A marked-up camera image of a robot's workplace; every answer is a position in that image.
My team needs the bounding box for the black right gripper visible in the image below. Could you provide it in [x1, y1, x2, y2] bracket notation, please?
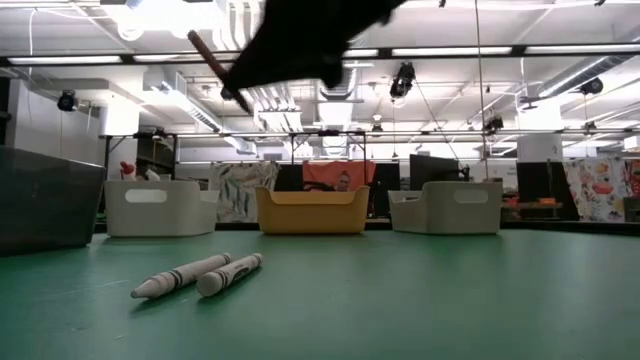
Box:
[222, 0, 409, 93]

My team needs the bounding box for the orange crayon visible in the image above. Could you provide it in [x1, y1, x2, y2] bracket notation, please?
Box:
[186, 29, 252, 114]

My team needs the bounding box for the orange cloth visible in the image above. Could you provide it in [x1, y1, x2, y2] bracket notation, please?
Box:
[302, 160, 377, 192]

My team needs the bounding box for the black monitor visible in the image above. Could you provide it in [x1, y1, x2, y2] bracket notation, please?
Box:
[409, 153, 469, 191]
[516, 160, 579, 221]
[274, 163, 304, 192]
[374, 162, 401, 219]

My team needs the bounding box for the yellow plastic bin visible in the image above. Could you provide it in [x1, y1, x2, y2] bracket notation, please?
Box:
[254, 185, 372, 236]

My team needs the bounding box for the white plastic bin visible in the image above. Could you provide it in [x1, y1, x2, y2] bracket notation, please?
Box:
[103, 179, 220, 238]
[388, 180, 504, 236]

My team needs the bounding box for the white crayon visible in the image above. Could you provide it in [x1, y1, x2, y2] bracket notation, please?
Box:
[195, 252, 264, 298]
[130, 252, 234, 300]

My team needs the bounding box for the dark grey plastic bin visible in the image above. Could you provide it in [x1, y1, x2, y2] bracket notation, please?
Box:
[0, 144, 107, 257]

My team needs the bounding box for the floral print cloth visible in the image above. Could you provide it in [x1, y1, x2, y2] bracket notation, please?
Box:
[562, 157, 637, 224]

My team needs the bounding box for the silver ceiling air duct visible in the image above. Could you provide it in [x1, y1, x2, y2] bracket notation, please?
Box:
[314, 29, 375, 101]
[537, 53, 640, 100]

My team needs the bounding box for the white rectangular ceiling duct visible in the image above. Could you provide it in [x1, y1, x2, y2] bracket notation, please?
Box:
[143, 67, 257, 155]

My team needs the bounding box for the black background rig frame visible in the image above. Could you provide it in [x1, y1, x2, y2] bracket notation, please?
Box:
[98, 128, 371, 224]

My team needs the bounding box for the black overhead frame beam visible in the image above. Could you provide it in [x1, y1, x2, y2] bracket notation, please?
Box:
[0, 44, 640, 68]

